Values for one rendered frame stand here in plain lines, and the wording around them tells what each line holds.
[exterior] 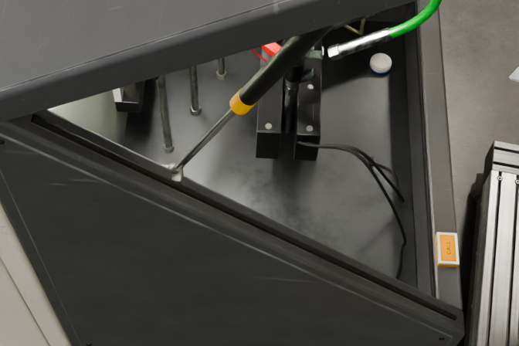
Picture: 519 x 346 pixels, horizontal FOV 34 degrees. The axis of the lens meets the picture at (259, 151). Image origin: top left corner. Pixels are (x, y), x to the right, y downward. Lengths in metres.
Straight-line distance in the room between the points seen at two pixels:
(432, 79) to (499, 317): 0.79
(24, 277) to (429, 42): 0.78
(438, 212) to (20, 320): 0.64
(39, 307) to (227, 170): 0.42
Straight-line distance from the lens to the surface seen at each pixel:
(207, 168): 1.47
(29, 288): 1.18
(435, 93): 1.45
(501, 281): 2.13
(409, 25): 1.19
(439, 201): 1.35
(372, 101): 1.57
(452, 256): 1.30
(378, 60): 1.60
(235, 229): 0.95
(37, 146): 0.84
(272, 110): 1.36
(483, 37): 2.81
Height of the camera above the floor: 2.11
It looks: 59 degrees down
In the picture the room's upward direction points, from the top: 4 degrees clockwise
